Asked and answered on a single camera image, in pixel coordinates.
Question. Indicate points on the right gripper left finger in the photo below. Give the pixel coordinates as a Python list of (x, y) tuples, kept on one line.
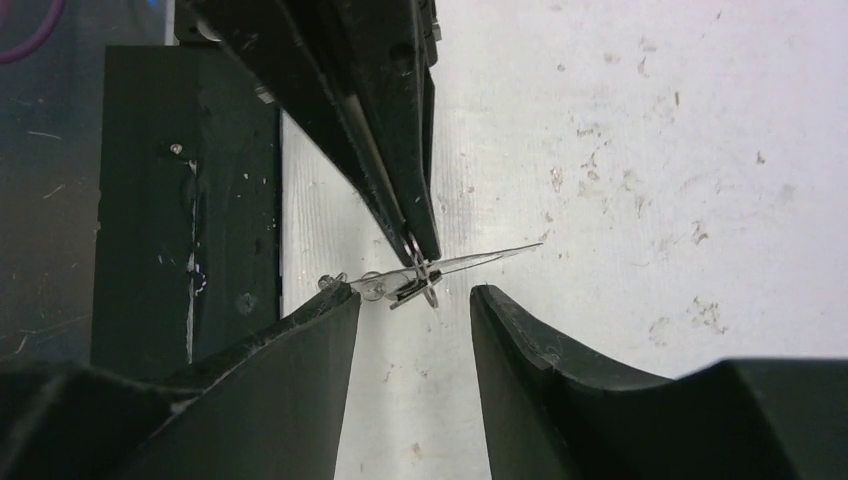
[(269, 407)]

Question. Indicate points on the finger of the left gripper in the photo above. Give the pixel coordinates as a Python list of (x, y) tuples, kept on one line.
[(385, 51), (286, 48)]

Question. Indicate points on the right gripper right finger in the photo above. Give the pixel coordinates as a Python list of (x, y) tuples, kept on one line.
[(553, 408)]

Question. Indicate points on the clear plastic keyring holder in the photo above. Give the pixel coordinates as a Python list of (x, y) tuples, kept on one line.
[(373, 286)]

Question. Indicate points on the black tagged key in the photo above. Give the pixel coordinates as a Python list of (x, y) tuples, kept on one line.
[(414, 288)]

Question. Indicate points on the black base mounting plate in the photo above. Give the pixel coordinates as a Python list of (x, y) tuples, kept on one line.
[(188, 246)]

